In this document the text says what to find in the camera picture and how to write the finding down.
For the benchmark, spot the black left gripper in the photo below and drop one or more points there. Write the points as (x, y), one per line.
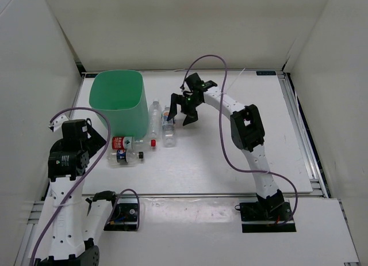
(95, 141)

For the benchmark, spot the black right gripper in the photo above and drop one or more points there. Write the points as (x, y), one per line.
(191, 116)

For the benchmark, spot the clear bottle blue orange label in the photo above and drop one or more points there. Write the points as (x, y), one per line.
(168, 129)

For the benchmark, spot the clear bottle white cap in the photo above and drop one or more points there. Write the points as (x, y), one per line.
(155, 111)

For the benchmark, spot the blue label bottle black cap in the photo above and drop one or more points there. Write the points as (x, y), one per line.
(125, 158)

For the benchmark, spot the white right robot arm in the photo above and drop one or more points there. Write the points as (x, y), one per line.
(247, 134)

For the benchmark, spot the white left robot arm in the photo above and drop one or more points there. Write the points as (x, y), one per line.
(72, 236)

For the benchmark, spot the green plastic bin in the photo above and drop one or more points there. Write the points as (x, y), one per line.
(120, 96)

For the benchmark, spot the red label bottle red cap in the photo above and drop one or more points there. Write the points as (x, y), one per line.
(132, 143)

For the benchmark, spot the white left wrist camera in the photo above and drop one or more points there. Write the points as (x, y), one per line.
(57, 123)

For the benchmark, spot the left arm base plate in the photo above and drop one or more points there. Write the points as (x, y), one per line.
(125, 217)

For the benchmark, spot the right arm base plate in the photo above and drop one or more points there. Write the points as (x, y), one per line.
(255, 218)

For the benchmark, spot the aluminium frame rail right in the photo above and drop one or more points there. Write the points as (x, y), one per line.
(309, 153)

